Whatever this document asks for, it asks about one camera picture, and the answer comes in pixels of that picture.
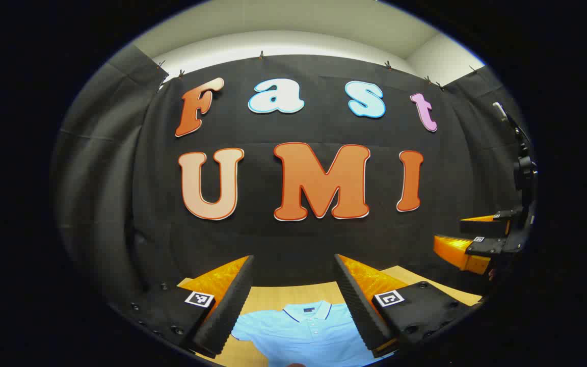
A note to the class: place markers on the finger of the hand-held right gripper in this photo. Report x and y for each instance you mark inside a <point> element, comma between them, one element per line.
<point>459,252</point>
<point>507,215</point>

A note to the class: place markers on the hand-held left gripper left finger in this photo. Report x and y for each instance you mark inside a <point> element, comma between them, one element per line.
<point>230,306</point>

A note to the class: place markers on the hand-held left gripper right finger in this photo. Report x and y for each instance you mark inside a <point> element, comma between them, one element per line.
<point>357,300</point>

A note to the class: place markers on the light blue T-shirt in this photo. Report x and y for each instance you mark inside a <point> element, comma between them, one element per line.
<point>303,336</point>

